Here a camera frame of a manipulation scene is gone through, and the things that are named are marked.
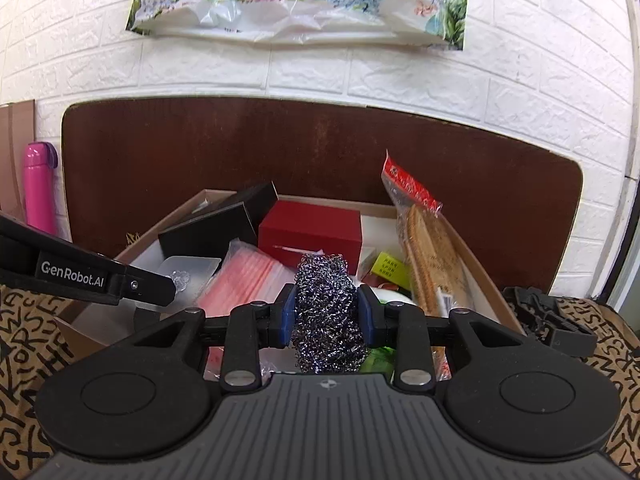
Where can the clear plastic hook packet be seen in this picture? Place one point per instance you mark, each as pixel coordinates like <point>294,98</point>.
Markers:
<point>192,272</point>

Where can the small red packet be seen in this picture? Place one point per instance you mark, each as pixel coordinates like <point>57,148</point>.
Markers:
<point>377,280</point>

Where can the black box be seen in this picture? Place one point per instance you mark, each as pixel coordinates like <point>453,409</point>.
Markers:
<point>215,230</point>

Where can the brown cardboard sheet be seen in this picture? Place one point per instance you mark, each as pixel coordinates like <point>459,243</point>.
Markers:
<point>15,135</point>

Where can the brown letter-print cloth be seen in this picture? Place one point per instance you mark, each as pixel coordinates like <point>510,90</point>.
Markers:
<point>30,360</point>

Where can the brown wooden board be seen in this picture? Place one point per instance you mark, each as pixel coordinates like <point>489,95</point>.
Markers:
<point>200,150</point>

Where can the green plug-in repellent bottle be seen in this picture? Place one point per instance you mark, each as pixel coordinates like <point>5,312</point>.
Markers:
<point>382,360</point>

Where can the black plastic clip holder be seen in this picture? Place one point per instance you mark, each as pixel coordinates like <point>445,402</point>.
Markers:
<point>550,320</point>

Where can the steel wool scourer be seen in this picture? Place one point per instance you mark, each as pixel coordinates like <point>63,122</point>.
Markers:
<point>327,310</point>

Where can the pink bottle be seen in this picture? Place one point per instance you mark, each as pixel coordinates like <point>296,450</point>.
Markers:
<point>40,185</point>

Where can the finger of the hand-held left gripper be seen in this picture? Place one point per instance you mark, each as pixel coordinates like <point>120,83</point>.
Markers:
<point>150,285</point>

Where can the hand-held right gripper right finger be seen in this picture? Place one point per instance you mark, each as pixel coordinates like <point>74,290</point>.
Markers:
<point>362,310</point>

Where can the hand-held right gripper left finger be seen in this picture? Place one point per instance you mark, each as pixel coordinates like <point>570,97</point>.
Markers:
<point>287,310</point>

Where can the red-label clear packet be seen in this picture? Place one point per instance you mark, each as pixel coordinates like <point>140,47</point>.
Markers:
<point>430,250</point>

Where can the cardboard box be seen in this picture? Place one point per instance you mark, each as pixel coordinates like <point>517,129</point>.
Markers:
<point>372,227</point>

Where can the pink zip bags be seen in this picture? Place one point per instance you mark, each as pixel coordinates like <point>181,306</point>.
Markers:
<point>240,280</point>

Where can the yellow-green small box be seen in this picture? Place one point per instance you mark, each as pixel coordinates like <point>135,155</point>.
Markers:
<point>390,265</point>

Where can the red box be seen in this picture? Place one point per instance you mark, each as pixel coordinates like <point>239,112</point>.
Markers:
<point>310,230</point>

